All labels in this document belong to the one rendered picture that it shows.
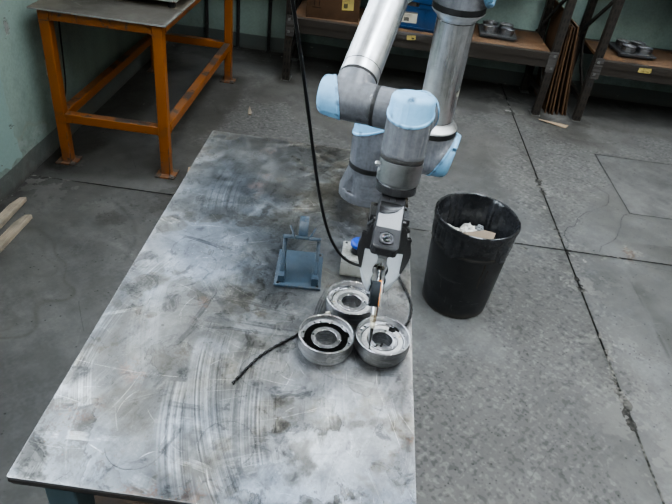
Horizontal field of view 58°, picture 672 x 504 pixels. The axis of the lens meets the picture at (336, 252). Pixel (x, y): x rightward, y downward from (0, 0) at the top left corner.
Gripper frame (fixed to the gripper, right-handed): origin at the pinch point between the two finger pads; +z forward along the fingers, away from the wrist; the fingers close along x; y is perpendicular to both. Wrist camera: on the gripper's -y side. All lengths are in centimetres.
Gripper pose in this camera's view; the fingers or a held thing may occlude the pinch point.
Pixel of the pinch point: (376, 287)
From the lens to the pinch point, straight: 111.6
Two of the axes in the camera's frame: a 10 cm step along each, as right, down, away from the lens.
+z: -1.4, 8.8, 4.6
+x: -9.9, -1.6, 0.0
